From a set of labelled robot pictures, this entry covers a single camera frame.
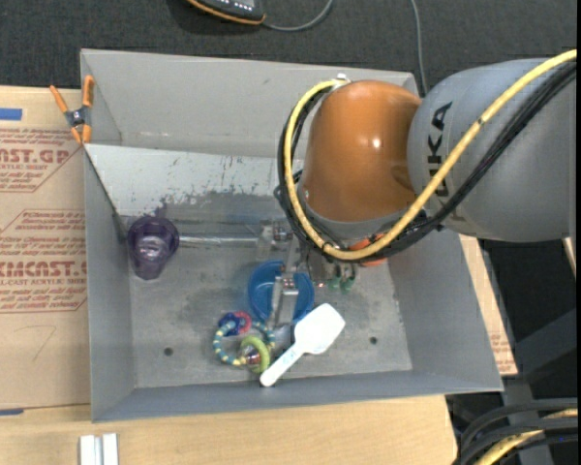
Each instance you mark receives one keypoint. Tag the clear purple cup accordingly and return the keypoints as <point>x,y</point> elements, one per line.
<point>150,250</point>

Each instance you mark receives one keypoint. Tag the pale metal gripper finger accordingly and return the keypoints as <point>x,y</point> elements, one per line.
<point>282,308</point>
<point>223,241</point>

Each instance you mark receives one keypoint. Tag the blue bowl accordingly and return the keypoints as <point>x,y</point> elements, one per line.
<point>261,288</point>

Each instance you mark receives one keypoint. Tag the grey metal bin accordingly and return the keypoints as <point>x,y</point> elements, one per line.
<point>184,318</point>

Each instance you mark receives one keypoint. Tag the brown cardboard board, red print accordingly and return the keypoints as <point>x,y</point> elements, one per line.
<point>39,337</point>

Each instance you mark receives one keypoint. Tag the white plastic scoop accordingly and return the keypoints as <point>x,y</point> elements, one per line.
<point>317,332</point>

